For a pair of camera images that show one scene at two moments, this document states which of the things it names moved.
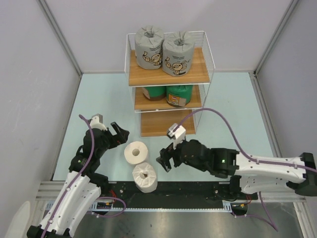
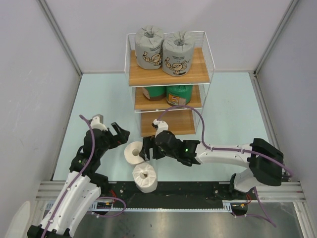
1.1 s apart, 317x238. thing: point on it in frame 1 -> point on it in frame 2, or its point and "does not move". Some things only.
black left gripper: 113,136 does not move
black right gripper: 174,155 -> 151,149
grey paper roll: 178,48 does not move
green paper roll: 179,95 does not move
